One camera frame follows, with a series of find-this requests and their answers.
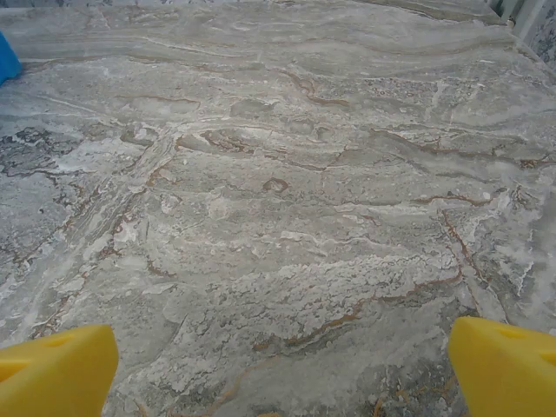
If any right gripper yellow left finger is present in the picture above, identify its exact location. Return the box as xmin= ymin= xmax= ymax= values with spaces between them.
xmin=0 ymin=323 xmax=120 ymax=417

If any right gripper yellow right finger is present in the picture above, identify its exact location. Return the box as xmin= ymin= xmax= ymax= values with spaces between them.
xmin=447 ymin=315 xmax=556 ymax=417

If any blue three-compartment bin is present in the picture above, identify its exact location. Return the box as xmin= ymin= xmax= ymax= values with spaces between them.
xmin=0 ymin=30 xmax=23 ymax=86

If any aluminium frame post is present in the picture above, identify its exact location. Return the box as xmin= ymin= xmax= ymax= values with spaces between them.
xmin=503 ymin=0 xmax=529 ymax=41

